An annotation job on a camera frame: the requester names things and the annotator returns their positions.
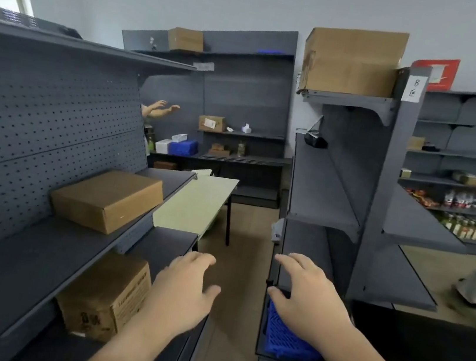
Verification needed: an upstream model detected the person's right hand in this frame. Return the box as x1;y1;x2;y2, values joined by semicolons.
258;249;365;356

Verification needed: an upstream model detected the person's left hand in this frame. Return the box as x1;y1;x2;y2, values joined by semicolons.
132;244;227;349

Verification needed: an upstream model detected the printed brown carton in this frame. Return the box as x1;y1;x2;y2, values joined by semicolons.
50;245;157;348

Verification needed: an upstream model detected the brown cardboard box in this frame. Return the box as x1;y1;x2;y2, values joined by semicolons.
46;161;168;243

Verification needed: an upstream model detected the brown box white label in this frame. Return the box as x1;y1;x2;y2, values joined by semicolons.
197;113;227;135

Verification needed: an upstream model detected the grey metal pegboard shelf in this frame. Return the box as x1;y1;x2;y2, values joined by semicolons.
0;11;249;361

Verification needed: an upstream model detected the red box white label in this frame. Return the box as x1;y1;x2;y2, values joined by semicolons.
407;52;462;96

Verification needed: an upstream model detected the blue plastic crate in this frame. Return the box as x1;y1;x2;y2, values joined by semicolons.
259;298;332;361

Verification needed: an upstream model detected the small beige table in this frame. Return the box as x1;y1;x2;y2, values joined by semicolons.
149;167;240;247

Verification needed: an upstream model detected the small blue crate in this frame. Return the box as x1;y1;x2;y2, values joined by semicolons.
168;137;201;159

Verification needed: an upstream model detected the small white carton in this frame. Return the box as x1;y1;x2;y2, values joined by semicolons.
154;137;173;156

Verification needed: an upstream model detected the row of yellow bottles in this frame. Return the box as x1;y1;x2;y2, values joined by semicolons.
438;213;476;242

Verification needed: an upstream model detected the black handheld device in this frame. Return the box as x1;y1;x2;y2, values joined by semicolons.
303;130;330;150

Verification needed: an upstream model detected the tiny brown carton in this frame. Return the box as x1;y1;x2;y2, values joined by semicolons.
406;135;426;153

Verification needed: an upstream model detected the white handwritten paper sign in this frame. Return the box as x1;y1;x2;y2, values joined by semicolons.
401;72;429;105

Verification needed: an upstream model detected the wide brown cardboard carton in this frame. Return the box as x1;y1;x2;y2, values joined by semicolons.
297;18;410;106

